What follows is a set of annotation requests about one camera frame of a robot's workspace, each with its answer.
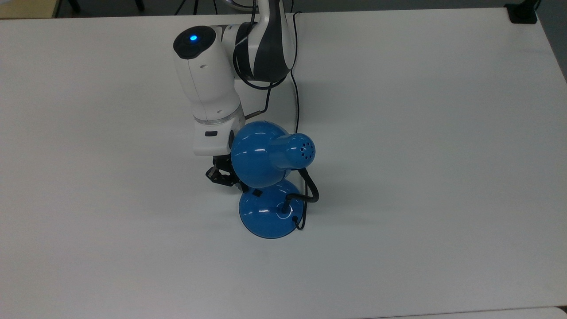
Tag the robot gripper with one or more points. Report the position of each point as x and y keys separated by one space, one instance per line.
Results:
x=210 y=141

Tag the black chair leg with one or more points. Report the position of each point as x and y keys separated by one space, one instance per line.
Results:
x=139 y=4
x=74 y=5

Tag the blue gooseneck desk lamp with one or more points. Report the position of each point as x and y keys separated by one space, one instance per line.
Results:
x=261 y=155

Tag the yellowish wooden board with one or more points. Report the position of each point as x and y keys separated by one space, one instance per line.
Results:
x=26 y=8

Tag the black table clamp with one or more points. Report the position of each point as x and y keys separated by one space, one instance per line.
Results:
x=522 y=13

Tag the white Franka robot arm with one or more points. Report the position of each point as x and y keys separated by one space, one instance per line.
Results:
x=203 y=75

